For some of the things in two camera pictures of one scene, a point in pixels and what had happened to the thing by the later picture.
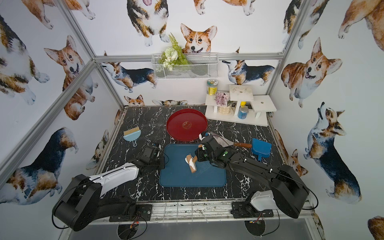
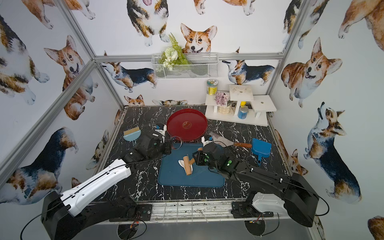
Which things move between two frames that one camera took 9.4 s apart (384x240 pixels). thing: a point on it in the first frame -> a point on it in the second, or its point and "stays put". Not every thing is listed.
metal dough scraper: (224, 142) stays put
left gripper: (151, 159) -> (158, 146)
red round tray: (186, 124) stays put
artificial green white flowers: (173, 56) stays put
